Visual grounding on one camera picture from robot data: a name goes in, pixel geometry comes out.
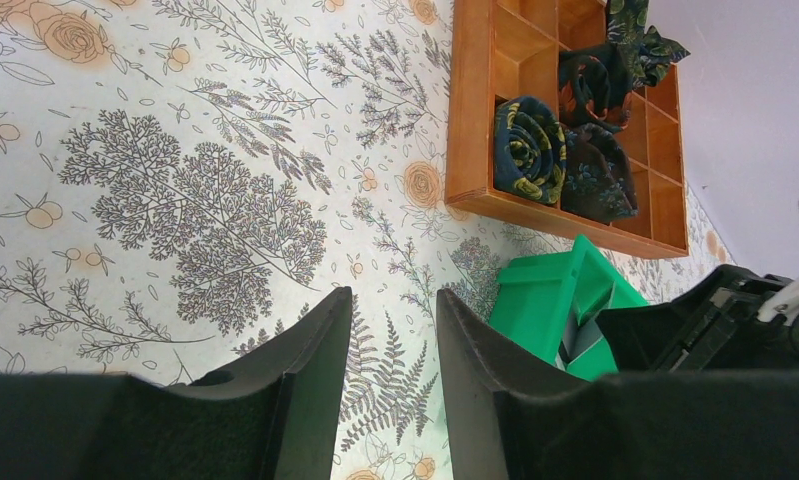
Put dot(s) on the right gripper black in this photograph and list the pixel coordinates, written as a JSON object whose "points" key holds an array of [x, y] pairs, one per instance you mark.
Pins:
{"points": [[733, 319]]}

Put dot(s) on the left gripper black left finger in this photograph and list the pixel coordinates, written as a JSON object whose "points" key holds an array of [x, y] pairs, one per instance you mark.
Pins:
{"points": [[270, 414]]}

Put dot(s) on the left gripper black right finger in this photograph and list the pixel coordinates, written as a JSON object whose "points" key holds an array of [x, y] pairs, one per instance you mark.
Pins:
{"points": [[510, 415]]}

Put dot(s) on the green plastic card box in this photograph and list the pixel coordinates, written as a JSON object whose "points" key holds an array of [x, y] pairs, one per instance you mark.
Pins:
{"points": [[548, 305]]}

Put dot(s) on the black items in tray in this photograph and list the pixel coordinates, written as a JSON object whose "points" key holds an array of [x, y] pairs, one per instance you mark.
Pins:
{"points": [[571, 156]]}

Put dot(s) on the orange wooden compartment tray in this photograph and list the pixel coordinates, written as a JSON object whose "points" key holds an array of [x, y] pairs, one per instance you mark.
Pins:
{"points": [[504, 50]]}

